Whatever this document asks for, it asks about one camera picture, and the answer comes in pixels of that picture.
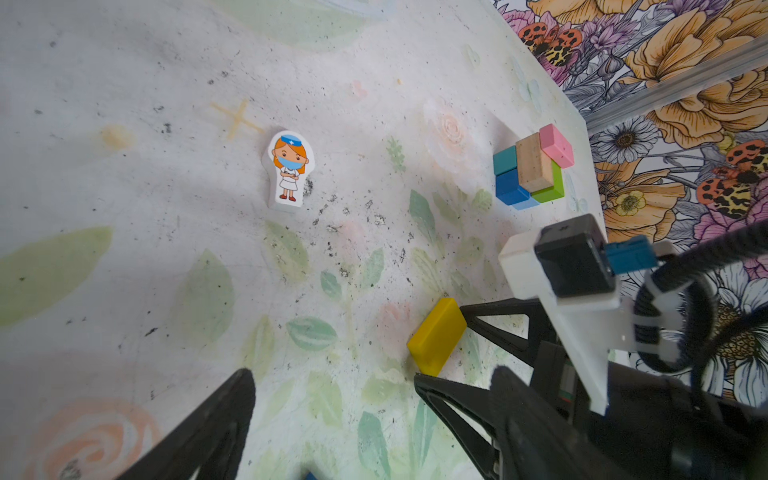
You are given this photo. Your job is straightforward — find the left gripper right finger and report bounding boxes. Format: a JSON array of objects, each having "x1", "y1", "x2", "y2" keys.
[{"x1": 490, "y1": 366, "x2": 630, "y2": 479}]

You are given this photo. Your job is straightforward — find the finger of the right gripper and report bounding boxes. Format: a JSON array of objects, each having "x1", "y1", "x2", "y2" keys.
[
  {"x1": 414, "y1": 373, "x2": 510, "y2": 480},
  {"x1": 460, "y1": 298, "x2": 558, "y2": 367}
]

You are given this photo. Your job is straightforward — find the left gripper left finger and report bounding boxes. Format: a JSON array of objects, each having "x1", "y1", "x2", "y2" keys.
[{"x1": 120, "y1": 368, "x2": 256, "y2": 479}]

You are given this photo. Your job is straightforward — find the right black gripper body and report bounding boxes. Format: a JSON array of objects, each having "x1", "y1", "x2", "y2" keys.
[{"x1": 527, "y1": 340, "x2": 660, "y2": 479}]

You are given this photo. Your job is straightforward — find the yellow rectangular wood block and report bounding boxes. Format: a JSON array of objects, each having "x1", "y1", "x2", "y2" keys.
[{"x1": 407, "y1": 298, "x2": 467, "y2": 377}]

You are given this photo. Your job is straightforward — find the dark blue wood cube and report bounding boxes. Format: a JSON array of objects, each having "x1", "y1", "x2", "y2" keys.
[{"x1": 495, "y1": 169, "x2": 531, "y2": 205}]

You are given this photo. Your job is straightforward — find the green rectangular wood block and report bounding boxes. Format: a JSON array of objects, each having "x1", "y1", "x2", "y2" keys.
[{"x1": 530, "y1": 160, "x2": 566, "y2": 205}]

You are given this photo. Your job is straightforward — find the natural wood rectangular block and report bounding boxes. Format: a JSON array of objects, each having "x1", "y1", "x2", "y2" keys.
[{"x1": 516, "y1": 132, "x2": 554, "y2": 192}]

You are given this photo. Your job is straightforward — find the teal wood cube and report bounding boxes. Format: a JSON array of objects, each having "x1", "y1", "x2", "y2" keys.
[{"x1": 493, "y1": 146, "x2": 518, "y2": 176}]

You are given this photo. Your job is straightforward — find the pink rectangular wood block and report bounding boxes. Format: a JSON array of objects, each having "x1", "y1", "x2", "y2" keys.
[{"x1": 539, "y1": 124, "x2": 575, "y2": 169}]

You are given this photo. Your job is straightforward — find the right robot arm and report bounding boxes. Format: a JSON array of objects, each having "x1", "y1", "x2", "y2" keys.
[{"x1": 414, "y1": 299, "x2": 767, "y2": 479}]

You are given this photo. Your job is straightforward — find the round cartoon face sticker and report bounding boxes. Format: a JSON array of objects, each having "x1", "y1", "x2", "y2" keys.
[{"x1": 262, "y1": 130, "x2": 317, "y2": 211}]

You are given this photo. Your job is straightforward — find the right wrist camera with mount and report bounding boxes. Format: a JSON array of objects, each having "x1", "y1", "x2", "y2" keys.
[{"x1": 498, "y1": 214, "x2": 683, "y2": 414}]

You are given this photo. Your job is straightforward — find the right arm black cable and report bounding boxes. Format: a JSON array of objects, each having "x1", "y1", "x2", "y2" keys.
[{"x1": 632, "y1": 218, "x2": 768, "y2": 409}]

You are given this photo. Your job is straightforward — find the right aluminium corner post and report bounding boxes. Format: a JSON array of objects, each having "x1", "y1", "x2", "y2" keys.
[{"x1": 585, "y1": 35, "x2": 767, "y2": 135}]

